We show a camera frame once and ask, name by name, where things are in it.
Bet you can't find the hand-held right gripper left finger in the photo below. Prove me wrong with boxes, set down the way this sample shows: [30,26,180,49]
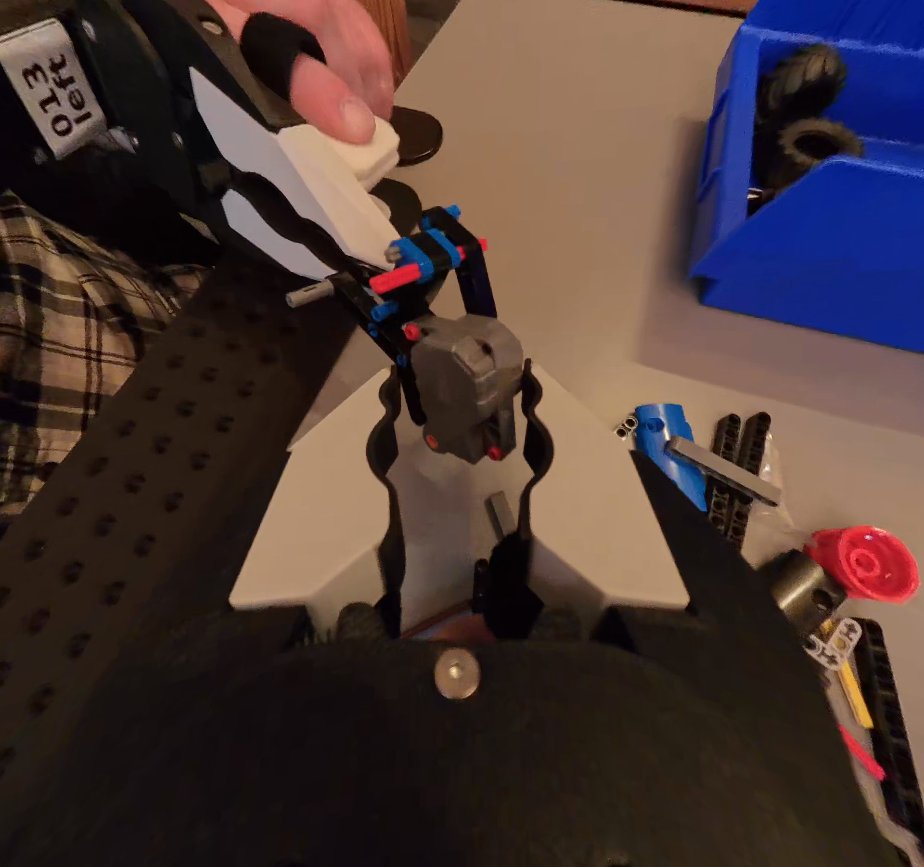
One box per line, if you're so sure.
[228,365,407,640]

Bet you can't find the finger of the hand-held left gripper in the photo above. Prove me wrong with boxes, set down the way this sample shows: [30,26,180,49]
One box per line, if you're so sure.
[218,187,362,283]
[189,67,403,266]

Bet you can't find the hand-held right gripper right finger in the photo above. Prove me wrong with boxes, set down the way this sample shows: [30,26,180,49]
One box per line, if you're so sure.
[482,359,692,642]

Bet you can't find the toy brick motor assembly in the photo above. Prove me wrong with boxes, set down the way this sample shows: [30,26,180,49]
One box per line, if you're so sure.
[285,204,526,465]

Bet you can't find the grey desk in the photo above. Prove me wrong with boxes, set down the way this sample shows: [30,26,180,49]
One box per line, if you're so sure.
[285,0,924,867]

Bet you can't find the person's left hand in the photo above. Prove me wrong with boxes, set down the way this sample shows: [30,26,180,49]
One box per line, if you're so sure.
[172,0,398,146]

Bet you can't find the grey flat toy bar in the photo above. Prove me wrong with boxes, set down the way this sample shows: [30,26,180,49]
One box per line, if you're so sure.
[485,492,519,542]

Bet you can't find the blue curved toy panel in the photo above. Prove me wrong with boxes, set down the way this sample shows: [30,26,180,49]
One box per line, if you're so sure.
[634,403,709,515]

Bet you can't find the dark grey toy beam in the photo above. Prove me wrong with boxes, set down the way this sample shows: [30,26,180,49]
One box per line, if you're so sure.
[664,437,783,507]

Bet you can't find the brown toy axle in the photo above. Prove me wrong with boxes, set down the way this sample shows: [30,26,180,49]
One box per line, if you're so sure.
[404,601,475,641]

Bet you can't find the black dimpled mat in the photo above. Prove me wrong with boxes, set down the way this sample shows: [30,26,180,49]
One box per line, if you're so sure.
[0,260,363,867]

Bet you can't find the black toy cylinder piece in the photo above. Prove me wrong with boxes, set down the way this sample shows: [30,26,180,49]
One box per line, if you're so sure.
[761,549,850,642]

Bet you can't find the person's plaid shirt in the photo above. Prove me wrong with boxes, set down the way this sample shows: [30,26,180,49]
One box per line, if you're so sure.
[0,192,212,523]

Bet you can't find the white toy connector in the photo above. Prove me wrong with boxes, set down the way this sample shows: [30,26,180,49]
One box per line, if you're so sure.
[805,618,864,669]

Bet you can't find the red toy wheel hub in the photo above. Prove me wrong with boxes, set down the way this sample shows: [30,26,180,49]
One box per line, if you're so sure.
[805,526,922,606]

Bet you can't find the yellow toy axle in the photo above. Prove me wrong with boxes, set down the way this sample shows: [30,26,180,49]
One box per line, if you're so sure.
[834,661,876,732]

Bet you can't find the red toy axle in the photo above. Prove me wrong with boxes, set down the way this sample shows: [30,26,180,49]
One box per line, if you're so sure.
[837,723,888,783]

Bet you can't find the long black toy beam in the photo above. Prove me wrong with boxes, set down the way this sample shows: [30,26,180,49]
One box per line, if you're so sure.
[852,618,924,833]

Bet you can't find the blue storage bin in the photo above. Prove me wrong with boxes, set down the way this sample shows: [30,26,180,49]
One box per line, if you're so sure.
[687,0,924,354]

